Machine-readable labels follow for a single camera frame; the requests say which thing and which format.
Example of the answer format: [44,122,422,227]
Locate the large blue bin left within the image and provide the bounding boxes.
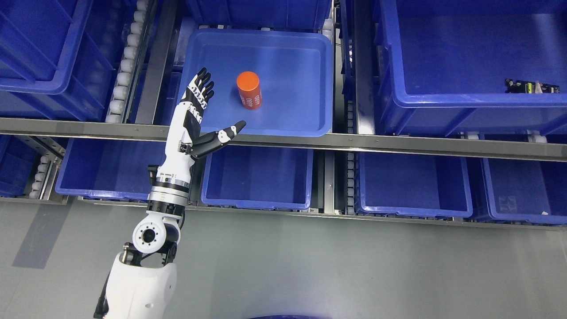
[0,0,113,121]

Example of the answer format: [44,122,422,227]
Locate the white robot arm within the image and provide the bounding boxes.
[93,174,190,319]

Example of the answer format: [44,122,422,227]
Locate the lower blue bin centre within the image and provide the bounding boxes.
[201,146,314,210]

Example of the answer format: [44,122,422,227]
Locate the shallow blue tray bin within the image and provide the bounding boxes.
[178,28,334,137]

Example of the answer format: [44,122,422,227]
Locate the metal shelf rail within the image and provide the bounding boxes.
[0,118,567,162]

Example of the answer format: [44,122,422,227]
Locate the orange cylindrical capacitor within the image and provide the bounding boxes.
[236,71,263,110]

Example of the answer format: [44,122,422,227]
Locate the lower blue bin far right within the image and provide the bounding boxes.
[470,158,567,226]

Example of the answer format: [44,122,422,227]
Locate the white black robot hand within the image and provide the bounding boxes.
[152,67,246,186]

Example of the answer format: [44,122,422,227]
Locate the white roller track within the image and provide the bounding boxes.
[105,0,151,124]

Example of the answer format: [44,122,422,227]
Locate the small black electronic component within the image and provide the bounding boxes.
[505,78,560,93]

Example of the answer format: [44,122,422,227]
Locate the lower blue bin left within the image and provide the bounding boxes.
[55,139,165,202]

